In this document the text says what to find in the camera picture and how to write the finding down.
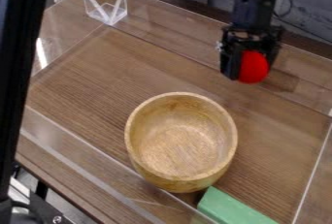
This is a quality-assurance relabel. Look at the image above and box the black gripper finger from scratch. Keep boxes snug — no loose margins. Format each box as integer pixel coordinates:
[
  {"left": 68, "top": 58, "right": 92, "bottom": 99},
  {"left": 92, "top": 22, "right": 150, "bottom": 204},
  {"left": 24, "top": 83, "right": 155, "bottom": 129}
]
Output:
[
  {"left": 221, "top": 42, "right": 243, "bottom": 80},
  {"left": 265, "top": 42, "right": 279, "bottom": 68}
]

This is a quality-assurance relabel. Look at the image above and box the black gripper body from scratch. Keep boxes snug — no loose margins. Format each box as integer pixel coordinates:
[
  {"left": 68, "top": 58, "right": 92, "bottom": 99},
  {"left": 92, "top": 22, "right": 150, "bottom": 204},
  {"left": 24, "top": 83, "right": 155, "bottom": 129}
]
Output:
[{"left": 217, "top": 25, "right": 283, "bottom": 53}]

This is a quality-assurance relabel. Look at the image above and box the red felt fruit green leaf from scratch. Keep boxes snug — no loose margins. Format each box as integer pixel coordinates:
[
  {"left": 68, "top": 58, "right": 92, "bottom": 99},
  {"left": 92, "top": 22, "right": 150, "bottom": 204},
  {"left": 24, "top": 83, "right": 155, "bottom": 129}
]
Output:
[{"left": 238, "top": 50, "right": 269, "bottom": 83}]

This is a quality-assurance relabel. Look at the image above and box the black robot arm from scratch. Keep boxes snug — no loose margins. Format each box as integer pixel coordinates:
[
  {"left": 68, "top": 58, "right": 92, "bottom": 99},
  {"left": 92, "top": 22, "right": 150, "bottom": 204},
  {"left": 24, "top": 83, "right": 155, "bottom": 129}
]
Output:
[{"left": 218, "top": 0, "right": 283, "bottom": 84}]

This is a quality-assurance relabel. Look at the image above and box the clear acrylic tray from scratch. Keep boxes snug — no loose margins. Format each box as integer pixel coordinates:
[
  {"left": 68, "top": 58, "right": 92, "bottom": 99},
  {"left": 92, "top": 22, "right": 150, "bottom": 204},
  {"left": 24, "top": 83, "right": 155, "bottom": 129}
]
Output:
[{"left": 17, "top": 0, "right": 332, "bottom": 224}]

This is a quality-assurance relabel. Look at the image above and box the wooden bowl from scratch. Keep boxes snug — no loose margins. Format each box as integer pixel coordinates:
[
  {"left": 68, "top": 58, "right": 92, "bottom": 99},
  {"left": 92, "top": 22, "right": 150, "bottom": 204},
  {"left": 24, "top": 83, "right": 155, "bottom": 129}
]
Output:
[{"left": 124, "top": 92, "right": 238, "bottom": 193}]

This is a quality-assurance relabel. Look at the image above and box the green block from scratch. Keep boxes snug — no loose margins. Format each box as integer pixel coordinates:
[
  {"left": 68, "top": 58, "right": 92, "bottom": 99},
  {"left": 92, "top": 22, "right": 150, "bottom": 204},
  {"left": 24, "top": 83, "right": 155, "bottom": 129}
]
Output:
[{"left": 196, "top": 186, "right": 278, "bottom": 224}]

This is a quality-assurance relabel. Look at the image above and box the black vertical pole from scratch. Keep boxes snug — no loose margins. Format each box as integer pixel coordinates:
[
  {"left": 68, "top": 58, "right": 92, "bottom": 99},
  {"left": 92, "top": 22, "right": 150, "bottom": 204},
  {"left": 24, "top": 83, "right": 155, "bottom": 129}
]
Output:
[{"left": 0, "top": 0, "right": 46, "bottom": 202}]

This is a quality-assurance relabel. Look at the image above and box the black clamp with cable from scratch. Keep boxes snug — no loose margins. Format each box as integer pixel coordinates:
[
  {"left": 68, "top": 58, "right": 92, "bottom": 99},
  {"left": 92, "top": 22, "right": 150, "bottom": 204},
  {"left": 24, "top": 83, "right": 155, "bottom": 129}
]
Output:
[{"left": 0, "top": 193, "right": 75, "bottom": 224}]

